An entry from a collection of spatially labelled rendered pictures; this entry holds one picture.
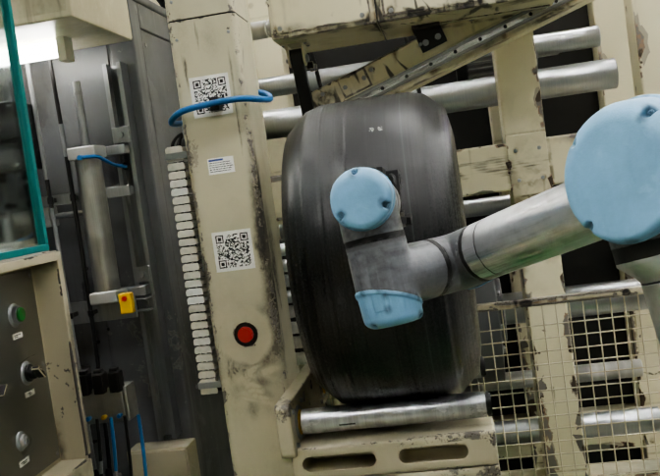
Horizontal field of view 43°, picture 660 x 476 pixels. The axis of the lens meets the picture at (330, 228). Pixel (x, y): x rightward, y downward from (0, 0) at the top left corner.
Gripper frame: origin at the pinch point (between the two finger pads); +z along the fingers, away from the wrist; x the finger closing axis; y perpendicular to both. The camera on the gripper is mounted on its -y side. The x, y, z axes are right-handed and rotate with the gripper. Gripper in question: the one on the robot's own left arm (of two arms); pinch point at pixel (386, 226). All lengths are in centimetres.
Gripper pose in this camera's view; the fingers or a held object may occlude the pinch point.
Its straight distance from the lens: 133.3
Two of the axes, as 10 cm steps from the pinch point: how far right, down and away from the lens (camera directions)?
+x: -9.8, 1.1, 1.4
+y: -1.0, -9.9, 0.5
